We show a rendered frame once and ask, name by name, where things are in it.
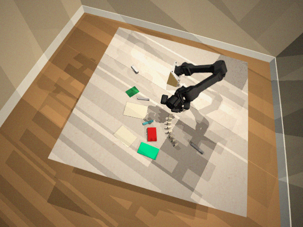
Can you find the white rectangular block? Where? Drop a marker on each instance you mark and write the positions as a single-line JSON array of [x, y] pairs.
[[135, 69]]

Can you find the red rectangular block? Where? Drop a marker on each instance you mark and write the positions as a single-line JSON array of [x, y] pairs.
[[152, 134]]

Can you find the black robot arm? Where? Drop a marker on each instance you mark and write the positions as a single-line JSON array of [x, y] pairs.
[[218, 69]]

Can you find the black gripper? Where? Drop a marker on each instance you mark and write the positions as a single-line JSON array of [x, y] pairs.
[[164, 98]]

